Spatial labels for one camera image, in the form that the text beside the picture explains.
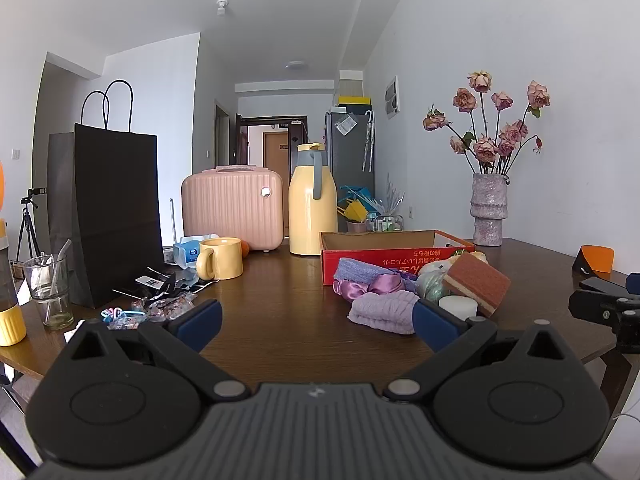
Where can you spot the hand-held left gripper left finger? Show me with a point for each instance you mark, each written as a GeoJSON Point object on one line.
{"type": "Point", "coordinates": [200, 321]}

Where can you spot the white wall panel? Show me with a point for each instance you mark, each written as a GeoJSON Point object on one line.
{"type": "Point", "coordinates": [392, 97]}

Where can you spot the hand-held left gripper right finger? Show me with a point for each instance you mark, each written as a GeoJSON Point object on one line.
{"type": "Point", "coordinates": [434, 326]}

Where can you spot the black paper bag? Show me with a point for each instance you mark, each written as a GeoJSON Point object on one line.
{"type": "Point", "coordinates": [115, 210]}

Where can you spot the small black camera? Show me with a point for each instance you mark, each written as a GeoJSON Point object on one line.
{"type": "Point", "coordinates": [37, 191]}

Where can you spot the blue tissue pack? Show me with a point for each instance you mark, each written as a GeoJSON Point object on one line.
{"type": "Point", "coordinates": [187, 251]}

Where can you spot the white yellow soft toy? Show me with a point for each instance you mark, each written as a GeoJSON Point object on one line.
{"type": "Point", "coordinates": [472, 256]}

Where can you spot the yellow box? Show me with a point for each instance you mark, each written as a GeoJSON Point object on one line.
{"type": "Point", "coordinates": [355, 106]}

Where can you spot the clear bottle yellow base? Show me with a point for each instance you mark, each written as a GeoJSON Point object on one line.
{"type": "Point", "coordinates": [9, 320]}

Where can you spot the white smoke detector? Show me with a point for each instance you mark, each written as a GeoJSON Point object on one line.
{"type": "Point", "coordinates": [221, 6]}

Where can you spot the blue knitted headband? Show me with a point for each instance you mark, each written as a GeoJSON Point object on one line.
{"type": "Point", "coordinates": [357, 270]}

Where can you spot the pile of candy wrappers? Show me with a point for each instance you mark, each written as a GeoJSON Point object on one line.
{"type": "Point", "coordinates": [160, 307]}

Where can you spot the black tripod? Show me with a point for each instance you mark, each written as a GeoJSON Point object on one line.
{"type": "Point", "coordinates": [27, 232]}

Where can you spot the lavender fluffy cloth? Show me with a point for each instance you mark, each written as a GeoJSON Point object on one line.
{"type": "Point", "coordinates": [380, 312]}

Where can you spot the orange black clamp tool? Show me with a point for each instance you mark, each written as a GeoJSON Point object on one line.
{"type": "Point", "coordinates": [597, 257]}

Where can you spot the purple textured vase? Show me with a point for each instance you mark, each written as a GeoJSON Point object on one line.
{"type": "Point", "coordinates": [487, 210]}

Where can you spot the round ceiling light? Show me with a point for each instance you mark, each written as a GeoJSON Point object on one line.
{"type": "Point", "coordinates": [296, 65]}

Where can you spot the folded grey umbrella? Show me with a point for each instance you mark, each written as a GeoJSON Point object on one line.
{"type": "Point", "coordinates": [369, 140]}

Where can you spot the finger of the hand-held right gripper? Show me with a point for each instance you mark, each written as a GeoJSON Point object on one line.
{"type": "Point", "coordinates": [595, 307]}
{"type": "Point", "coordinates": [602, 284]}

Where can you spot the pale green mesh scrubber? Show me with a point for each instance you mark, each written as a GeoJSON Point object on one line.
{"type": "Point", "coordinates": [430, 284]}

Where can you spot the red cardboard box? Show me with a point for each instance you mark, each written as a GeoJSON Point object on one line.
{"type": "Point", "coordinates": [370, 260]}

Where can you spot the purple satin scrunchie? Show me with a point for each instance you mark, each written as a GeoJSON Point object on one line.
{"type": "Point", "coordinates": [372, 286]}

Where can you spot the black printed packet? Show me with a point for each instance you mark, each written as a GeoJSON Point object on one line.
{"type": "Point", "coordinates": [150, 282]}

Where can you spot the pink suitcase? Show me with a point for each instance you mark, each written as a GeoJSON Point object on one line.
{"type": "Point", "coordinates": [225, 210]}

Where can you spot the dried pink roses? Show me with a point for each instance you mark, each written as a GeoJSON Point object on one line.
{"type": "Point", "coordinates": [485, 147]}

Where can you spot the yellow thermos jug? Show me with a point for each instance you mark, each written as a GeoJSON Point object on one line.
{"type": "Point", "coordinates": [310, 215]}

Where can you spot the orange fruit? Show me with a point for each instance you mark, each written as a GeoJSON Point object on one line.
{"type": "Point", "coordinates": [245, 249]}

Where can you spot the clear glass cup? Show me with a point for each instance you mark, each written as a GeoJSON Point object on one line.
{"type": "Point", "coordinates": [47, 290]}

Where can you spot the grey refrigerator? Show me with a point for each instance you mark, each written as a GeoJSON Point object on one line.
{"type": "Point", "coordinates": [345, 160]}

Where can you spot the yellow mug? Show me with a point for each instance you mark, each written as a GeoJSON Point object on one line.
{"type": "Point", "coordinates": [222, 259]}

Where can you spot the brown rectangular sponge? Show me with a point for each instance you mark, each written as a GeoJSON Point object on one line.
{"type": "Point", "coordinates": [477, 277]}

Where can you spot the brown wooden door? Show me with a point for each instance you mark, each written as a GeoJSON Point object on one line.
{"type": "Point", "coordinates": [276, 160]}

